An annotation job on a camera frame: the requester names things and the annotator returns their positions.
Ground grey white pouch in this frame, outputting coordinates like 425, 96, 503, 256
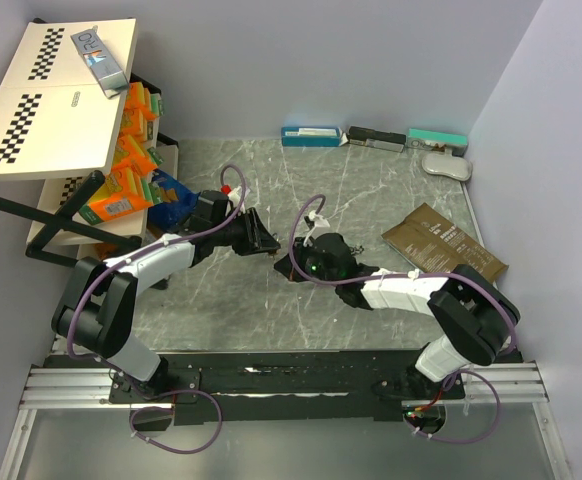
421, 152, 473, 182

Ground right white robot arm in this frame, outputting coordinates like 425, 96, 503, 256
274, 233, 520, 399

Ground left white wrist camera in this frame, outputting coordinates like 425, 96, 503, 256
220, 185, 250, 205

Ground key bunch with panda charm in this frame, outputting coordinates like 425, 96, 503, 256
350, 245, 364, 256

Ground silver blue carton box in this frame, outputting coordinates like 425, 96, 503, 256
71, 29, 129, 99

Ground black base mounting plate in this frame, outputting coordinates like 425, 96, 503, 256
43, 349, 522, 427

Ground teal flat box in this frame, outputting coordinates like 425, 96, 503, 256
406, 128, 468, 157

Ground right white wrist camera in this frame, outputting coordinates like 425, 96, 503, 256
303, 210, 331, 246

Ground brown foil package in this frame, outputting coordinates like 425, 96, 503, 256
381, 203, 508, 283

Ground checkerboard calibration board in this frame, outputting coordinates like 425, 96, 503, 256
0, 18, 137, 181

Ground orange snack bag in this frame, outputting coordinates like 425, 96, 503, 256
93, 243, 119, 260

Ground black frame white shelf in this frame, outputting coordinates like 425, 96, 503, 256
0, 71, 170, 267

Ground blue doritos chip bag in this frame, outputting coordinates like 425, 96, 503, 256
148, 169, 199, 232

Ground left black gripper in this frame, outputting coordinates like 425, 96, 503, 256
212, 207, 280, 256

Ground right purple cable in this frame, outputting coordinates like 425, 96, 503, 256
288, 193, 520, 445

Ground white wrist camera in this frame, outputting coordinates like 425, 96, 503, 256
220, 185, 250, 205
303, 210, 331, 246

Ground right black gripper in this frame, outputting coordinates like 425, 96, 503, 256
275, 237, 340, 287

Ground stacked orange snack boxes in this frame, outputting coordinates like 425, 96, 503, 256
111, 81, 164, 177

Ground orange green snack box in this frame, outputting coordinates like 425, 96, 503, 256
78, 167, 154, 225

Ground blue flat box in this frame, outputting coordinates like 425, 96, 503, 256
281, 126, 348, 148

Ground black flat box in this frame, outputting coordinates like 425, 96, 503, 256
347, 126, 407, 153

